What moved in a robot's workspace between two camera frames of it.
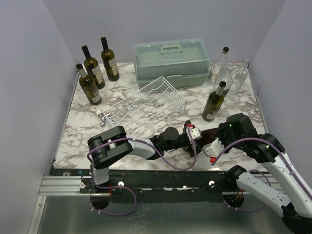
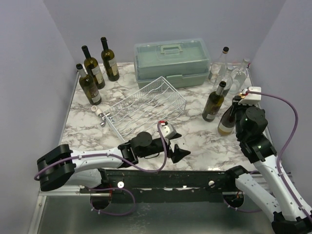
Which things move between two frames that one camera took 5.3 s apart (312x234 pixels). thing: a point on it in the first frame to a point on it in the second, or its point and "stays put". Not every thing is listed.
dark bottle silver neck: [214, 103] stays put
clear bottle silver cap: [239, 76] stays put
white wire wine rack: [145, 112] stays put
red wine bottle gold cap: [207, 136] to [227, 124]
